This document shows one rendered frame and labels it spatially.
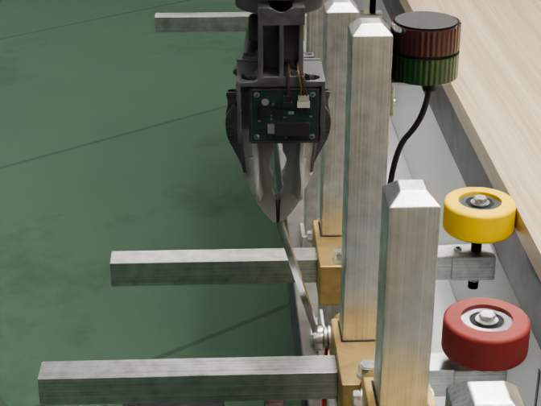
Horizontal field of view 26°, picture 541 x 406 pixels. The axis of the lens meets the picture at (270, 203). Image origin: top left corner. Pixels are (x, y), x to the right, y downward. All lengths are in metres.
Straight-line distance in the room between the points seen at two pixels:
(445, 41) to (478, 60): 0.81
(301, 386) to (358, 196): 0.19
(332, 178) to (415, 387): 0.50
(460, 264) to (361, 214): 0.30
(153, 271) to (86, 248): 1.87
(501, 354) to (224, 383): 0.25
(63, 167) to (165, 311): 0.95
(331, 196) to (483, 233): 0.17
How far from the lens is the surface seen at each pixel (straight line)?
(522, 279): 1.33
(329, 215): 1.34
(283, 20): 0.91
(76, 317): 2.88
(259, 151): 1.00
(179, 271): 1.32
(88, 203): 3.44
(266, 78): 0.93
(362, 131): 1.03
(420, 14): 1.03
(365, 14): 2.27
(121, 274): 1.33
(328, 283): 1.29
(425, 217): 0.79
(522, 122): 1.58
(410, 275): 0.81
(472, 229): 1.30
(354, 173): 1.04
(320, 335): 1.16
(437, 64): 1.00
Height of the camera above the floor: 1.47
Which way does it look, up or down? 26 degrees down
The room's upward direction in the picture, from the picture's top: straight up
